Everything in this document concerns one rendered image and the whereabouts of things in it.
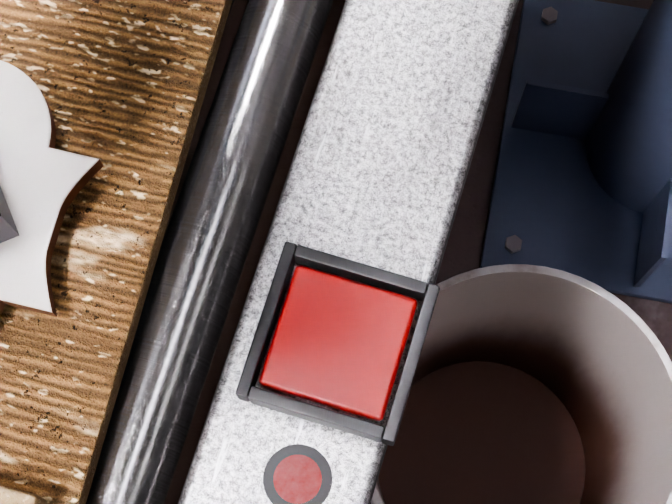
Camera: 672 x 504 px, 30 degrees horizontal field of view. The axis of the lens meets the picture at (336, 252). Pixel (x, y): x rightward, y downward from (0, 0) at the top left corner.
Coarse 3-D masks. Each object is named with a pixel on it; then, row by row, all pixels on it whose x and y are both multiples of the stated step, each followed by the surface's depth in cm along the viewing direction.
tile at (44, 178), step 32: (0, 64) 59; (0, 96) 58; (32, 96) 58; (0, 128) 58; (32, 128) 58; (0, 160) 58; (32, 160) 58; (64, 160) 58; (96, 160) 58; (32, 192) 57; (64, 192) 57; (32, 224) 57; (0, 256) 56; (32, 256) 56; (0, 288) 56; (32, 288) 56
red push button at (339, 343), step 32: (320, 288) 59; (352, 288) 59; (288, 320) 58; (320, 320) 58; (352, 320) 58; (384, 320) 58; (288, 352) 58; (320, 352) 58; (352, 352) 58; (384, 352) 58; (288, 384) 57; (320, 384) 57; (352, 384) 57; (384, 384) 57
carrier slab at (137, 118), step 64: (0, 0) 62; (64, 0) 62; (128, 0) 62; (192, 0) 62; (64, 64) 61; (128, 64) 61; (192, 64) 61; (64, 128) 60; (128, 128) 60; (192, 128) 61; (128, 192) 59; (64, 256) 58; (128, 256) 58; (0, 320) 58; (64, 320) 58; (128, 320) 58; (0, 384) 57; (64, 384) 57; (0, 448) 56; (64, 448) 56
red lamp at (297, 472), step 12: (300, 456) 58; (276, 468) 58; (288, 468) 58; (300, 468) 58; (312, 468) 58; (276, 480) 58; (288, 480) 58; (300, 480) 58; (312, 480) 58; (288, 492) 58; (300, 492) 58; (312, 492) 58
